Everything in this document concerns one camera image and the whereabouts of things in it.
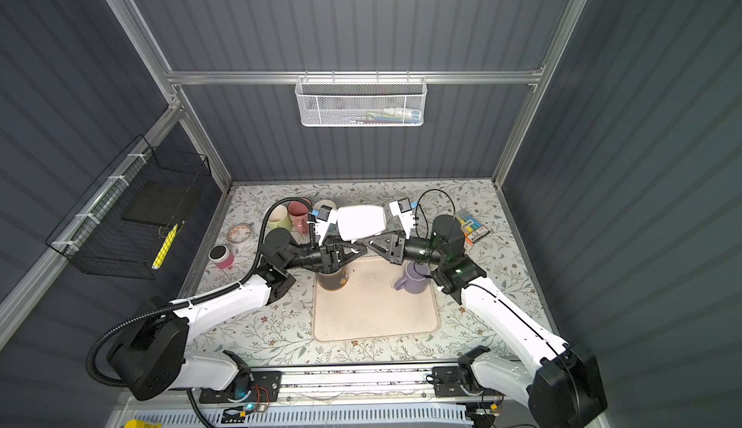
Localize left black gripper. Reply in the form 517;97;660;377
281;235;365;276

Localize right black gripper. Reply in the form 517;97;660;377
364;231;444;269

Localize white mug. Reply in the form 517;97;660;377
336;205;386;242

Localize purple mug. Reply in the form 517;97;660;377
393;262;431;295

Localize light blue mug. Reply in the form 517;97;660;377
313;199;337;211

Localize pink patterned mug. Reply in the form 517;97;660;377
287;198;312;235

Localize light green mug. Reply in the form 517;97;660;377
267;205;293;231

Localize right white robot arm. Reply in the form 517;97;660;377
361;215;608;427

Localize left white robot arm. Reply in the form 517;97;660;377
85;208;367;402

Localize black mug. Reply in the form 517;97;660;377
317;267;349;292

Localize floral table cover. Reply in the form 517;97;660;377
189;180;557;366

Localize beige drying mat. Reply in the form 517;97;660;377
312;256;440;342

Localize colourful marker box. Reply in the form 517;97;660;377
455;210;491;246

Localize tape roll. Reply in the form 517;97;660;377
226;223;253;244

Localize tubes in white basket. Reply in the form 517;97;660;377
345;107;423;124

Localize small magenta cup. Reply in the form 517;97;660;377
209;244;235;269

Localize yellow object at bottom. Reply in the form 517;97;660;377
123;419;162;428

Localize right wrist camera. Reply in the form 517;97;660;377
388;198;417;239

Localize white wire basket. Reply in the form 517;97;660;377
295;79;428;128

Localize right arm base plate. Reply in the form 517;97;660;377
425;365;504;398

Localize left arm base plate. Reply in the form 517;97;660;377
198;371;283;404

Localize white perforated cable tray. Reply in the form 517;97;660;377
131;403;475;428

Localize black wire basket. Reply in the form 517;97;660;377
46;136;212;280

